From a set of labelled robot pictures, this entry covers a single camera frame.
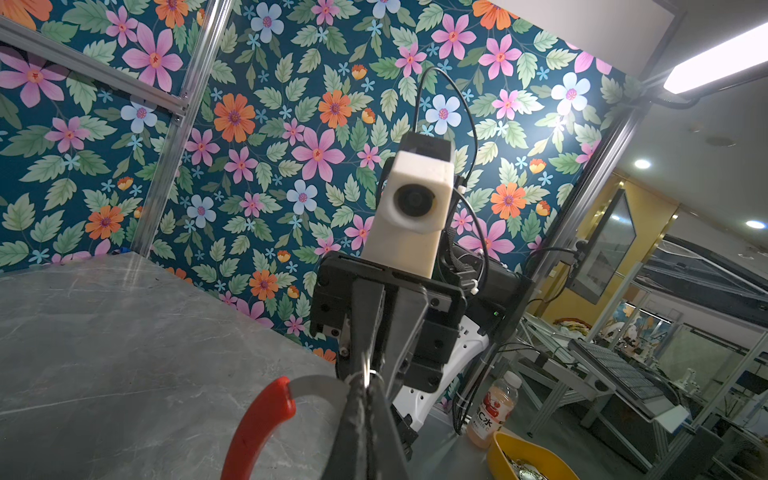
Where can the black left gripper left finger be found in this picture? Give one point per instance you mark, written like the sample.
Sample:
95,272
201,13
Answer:
348,458

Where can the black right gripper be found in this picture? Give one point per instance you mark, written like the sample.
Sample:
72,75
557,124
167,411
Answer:
402,325

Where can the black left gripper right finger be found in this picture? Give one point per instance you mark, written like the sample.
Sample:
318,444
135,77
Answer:
385,456

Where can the red key tag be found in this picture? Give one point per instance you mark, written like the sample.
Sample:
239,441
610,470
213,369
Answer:
271,408

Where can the silver metal keyring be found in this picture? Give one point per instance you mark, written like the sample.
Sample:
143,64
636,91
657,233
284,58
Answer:
339,392

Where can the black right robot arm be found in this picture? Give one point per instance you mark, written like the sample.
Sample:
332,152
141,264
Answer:
494,297

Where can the yellow bowl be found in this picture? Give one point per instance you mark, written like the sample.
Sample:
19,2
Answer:
505,448

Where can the plastic drink bottle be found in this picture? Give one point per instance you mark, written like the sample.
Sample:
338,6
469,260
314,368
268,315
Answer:
494,410

